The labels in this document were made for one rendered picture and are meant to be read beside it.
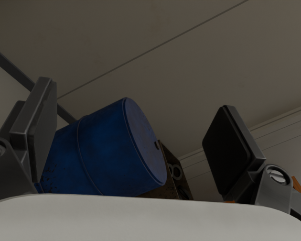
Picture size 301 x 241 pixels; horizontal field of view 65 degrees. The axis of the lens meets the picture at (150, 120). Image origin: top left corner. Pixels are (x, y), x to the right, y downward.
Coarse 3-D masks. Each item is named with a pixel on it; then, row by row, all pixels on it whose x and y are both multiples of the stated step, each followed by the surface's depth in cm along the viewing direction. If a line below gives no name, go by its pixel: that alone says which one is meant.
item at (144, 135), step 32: (64, 128) 134; (96, 128) 119; (128, 128) 114; (64, 160) 118; (96, 160) 114; (128, 160) 112; (160, 160) 144; (64, 192) 119; (96, 192) 119; (128, 192) 122
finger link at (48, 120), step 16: (48, 80) 11; (32, 96) 9; (48, 96) 10; (16, 112) 10; (32, 112) 9; (48, 112) 10; (0, 128) 9; (16, 128) 8; (32, 128) 8; (48, 128) 11; (16, 144) 8; (32, 144) 8; (48, 144) 11; (32, 160) 9; (32, 176) 10
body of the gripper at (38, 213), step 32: (0, 224) 5; (32, 224) 5; (64, 224) 5; (96, 224) 6; (128, 224) 6; (160, 224) 6; (192, 224) 6; (224, 224) 6; (256, 224) 7; (288, 224) 7
